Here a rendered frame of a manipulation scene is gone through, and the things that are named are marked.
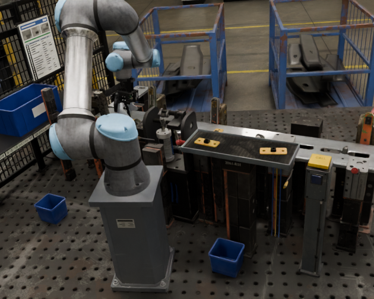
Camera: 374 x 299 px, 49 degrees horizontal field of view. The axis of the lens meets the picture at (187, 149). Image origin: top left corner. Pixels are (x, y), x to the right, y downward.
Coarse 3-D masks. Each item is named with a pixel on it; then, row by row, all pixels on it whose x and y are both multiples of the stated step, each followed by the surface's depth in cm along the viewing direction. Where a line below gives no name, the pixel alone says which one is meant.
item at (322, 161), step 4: (312, 156) 128; (316, 156) 128; (320, 156) 128; (324, 156) 128; (328, 156) 127; (312, 160) 126; (316, 160) 126; (320, 160) 126; (324, 160) 126; (328, 160) 126; (308, 164) 126; (312, 164) 125; (316, 164) 124; (320, 164) 124; (324, 164) 124; (328, 164) 124
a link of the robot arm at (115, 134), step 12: (96, 120) 124; (108, 120) 124; (120, 120) 124; (132, 120) 126; (96, 132) 123; (108, 132) 120; (120, 132) 120; (132, 132) 123; (96, 144) 123; (108, 144) 122; (120, 144) 122; (132, 144) 124; (96, 156) 125; (108, 156) 125; (120, 156) 124; (132, 156) 126
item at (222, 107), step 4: (220, 104) 195; (224, 104) 195; (220, 108) 192; (224, 108) 194; (220, 112) 190; (224, 112) 195; (220, 116) 191; (224, 116) 197; (220, 120) 192; (224, 120) 198; (220, 124) 193; (224, 124) 197
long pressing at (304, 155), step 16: (112, 112) 210; (144, 112) 207; (208, 128) 185; (224, 128) 184; (240, 128) 182; (304, 144) 166; (320, 144) 165; (336, 144) 164; (352, 144) 163; (304, 160) 157; (336, 160) 154
